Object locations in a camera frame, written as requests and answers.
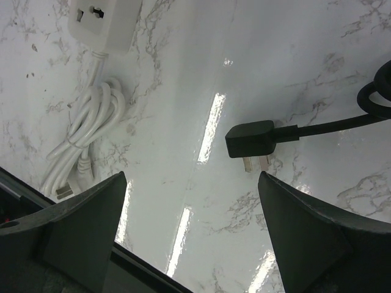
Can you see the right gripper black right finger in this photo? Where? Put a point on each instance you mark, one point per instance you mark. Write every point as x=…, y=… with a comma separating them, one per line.
x=320, y=247

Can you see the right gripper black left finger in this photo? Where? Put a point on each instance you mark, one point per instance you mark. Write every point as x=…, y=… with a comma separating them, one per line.
x=66, y=246

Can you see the white power strip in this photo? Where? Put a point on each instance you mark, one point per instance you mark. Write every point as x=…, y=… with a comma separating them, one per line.
x=105, y=26

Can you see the black plug with cable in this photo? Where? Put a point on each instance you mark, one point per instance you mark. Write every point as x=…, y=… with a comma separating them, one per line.
x=261, y=137

